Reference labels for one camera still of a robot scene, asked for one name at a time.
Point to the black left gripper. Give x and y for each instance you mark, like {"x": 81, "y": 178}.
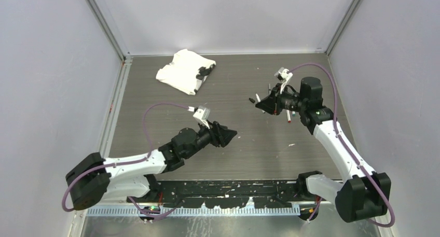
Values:
{"x": 220, "y": 135}

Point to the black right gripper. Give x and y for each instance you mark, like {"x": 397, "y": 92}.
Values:
{"x": 274, "y": 101}

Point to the white pen red tip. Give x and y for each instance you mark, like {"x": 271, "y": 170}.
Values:
{"x": 288, "y": 113}

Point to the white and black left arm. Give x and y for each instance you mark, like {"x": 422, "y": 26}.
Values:
{"x": 96, "y": 178}

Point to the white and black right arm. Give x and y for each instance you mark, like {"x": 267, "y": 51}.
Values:
{"x": 363, "y": 193}

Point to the white crumpled cloth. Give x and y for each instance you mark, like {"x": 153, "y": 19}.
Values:
{"x": 186, "y": 72}

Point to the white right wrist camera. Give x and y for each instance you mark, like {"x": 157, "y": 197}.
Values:
{"x": 284, "y": 76}

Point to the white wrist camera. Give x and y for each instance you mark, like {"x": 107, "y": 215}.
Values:
{"x": 201, "y": 115}
{"x": 284, "y": 76}

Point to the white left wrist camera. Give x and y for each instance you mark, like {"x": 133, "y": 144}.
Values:
{"x": 201, "y": 115}

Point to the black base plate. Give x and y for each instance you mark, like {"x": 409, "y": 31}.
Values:
{"x": 225, "y": 193}

